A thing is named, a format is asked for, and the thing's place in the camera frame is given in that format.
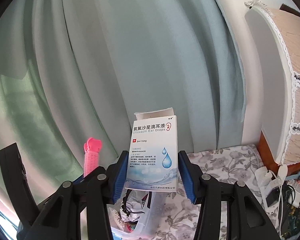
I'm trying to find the black beaded headband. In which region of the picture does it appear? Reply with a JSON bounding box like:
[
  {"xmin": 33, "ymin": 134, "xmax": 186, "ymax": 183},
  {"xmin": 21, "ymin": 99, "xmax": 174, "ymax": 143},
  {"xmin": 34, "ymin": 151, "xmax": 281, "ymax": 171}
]
[{"xmin": 121, "ymin": 189, "xmax": 152, "ymax": 217}]

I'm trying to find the pink hair roller clip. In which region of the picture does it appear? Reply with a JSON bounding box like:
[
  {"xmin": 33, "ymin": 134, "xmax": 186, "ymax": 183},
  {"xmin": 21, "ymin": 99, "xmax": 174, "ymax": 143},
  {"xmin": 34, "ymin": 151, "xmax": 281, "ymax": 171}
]
[{"xmin": 83, "ymin": 137, "xmax": 102, "ymax": 177}]

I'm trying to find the white paper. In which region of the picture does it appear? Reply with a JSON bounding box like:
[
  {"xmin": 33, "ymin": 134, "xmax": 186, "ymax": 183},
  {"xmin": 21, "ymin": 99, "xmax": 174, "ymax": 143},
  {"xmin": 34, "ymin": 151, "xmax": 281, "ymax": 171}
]
[{"xmin": 120, "ymin": 198, "xmax": 146, "ymax": 223}]

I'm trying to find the clear plastic storage bin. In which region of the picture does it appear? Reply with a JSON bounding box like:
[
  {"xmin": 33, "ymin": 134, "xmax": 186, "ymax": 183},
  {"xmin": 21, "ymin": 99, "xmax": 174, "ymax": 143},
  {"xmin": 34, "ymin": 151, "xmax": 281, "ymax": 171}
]
[{"xmin": 108, "ymin": 192, "xmax": 167, "ymax": 239}]

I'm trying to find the small medicine box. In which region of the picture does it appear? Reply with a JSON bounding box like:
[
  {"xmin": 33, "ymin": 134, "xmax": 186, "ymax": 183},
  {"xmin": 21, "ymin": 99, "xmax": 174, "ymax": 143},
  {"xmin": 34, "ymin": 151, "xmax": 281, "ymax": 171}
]
[{"xmin": 125, "ymin": 107, "xmax": 178, "ymax": 192}]

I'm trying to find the floral fleece blanket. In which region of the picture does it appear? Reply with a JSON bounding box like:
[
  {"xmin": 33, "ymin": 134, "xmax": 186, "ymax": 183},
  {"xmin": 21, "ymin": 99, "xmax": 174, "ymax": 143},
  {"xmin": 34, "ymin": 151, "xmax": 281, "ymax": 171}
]
[{"xmin": 110, "ymin": 143, "xmax": 283, "ymax": 240}]

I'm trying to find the white power strip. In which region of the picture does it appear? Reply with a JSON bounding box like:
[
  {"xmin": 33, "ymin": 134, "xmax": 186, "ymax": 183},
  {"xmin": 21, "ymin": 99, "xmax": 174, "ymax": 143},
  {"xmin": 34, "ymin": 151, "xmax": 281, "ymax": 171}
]
[{"xmin": 255, "ymin": 165, "xmax": 288, "ymax": 214}]

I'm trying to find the black power adapter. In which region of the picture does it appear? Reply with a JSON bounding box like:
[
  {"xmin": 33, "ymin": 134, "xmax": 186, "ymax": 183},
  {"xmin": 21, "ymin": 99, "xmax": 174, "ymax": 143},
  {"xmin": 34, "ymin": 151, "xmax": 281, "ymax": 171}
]
[{"xmin": 266, "ymin": 187, "xmax": 280, "ymax": 207}]

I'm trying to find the white tube with label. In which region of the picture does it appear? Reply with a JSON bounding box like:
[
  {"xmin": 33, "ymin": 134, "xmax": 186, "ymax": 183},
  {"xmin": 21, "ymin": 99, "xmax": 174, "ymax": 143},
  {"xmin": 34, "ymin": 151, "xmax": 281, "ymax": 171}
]
[{"xmin": 287, "ymin": 179, "xmax": 300, "ymax": 208}]

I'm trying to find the blue smart watch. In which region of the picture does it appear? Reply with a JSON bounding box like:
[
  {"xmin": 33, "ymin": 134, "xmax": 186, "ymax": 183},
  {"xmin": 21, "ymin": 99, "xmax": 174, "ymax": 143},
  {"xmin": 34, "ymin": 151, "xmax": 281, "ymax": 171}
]
[{"xmin": 285, "ymin": 172, "xmax": 300, "ymax": 180}]

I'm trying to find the green curtain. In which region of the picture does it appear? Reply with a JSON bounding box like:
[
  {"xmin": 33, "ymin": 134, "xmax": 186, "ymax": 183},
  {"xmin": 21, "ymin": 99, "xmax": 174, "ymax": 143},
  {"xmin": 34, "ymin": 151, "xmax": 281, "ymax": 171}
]
[{"xmin": 0, "ymin": 0, "xmax": 245, "ymax": 202}]

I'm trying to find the lace quilted cover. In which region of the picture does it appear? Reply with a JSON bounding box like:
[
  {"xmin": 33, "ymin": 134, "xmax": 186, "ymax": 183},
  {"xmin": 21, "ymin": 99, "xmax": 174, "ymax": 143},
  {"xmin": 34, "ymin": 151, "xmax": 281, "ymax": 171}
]
[{"xmin": 245, "ymin": 0, "xmax": 300, "ymax": 165}]

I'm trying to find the white charging cable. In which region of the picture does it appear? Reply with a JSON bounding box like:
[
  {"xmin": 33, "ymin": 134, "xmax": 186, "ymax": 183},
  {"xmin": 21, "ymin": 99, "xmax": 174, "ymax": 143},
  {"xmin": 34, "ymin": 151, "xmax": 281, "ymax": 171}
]
[{"xmin": 263, "ymin": 169, "xmax": 291, "ymax": 230}]

